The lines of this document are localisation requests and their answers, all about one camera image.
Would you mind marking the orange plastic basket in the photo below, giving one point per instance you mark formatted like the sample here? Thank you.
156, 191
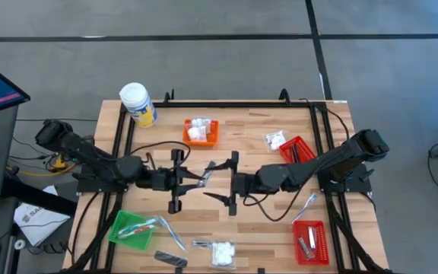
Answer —
214, 140

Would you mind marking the black desk beam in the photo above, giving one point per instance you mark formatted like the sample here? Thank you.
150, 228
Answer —
40, 198

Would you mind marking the green plastic basket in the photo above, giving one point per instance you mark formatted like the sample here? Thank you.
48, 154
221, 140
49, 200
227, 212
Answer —
127, 243

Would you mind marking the black aluminium table frame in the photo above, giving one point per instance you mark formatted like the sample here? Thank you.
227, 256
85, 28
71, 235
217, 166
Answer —
223, 104

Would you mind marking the red plastic basket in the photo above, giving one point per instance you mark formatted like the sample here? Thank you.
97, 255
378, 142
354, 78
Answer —
319, 255
306, 148

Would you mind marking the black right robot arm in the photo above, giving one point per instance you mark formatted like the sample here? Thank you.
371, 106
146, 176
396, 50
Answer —
318, 167

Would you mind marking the bagged dark metal tool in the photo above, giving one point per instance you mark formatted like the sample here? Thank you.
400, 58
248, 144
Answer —
202, 243

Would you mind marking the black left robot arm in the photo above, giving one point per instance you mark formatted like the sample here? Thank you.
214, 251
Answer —
89, 154

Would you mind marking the bagged white cotton balls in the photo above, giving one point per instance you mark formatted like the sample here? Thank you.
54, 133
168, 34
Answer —
223, 254
278, 141
194, 134
197, 122

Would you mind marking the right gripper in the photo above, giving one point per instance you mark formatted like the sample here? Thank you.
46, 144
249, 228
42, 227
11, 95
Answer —
245, 184

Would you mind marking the white printed box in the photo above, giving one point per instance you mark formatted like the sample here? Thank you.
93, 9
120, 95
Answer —
36, 224

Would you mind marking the yellow plug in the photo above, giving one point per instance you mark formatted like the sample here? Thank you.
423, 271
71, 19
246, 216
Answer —
59, 165

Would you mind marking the bagged red toothbrush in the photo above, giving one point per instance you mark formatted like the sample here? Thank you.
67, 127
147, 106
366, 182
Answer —
143, 229

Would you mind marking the white tape roll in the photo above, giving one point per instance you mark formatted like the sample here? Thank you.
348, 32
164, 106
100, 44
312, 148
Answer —
16, 244

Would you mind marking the bagged metal nail clipper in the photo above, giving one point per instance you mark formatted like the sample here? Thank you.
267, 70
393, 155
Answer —
312, 236
304, 246

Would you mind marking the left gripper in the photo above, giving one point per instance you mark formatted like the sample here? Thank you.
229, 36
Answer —
165, 179

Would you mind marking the yellow disinfecting wipes canister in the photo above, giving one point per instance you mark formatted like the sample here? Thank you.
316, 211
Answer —
137, 100

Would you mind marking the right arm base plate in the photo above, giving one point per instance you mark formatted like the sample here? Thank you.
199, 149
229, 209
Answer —
356, 185

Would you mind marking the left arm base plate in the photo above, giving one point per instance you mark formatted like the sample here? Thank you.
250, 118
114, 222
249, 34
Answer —
101, 186

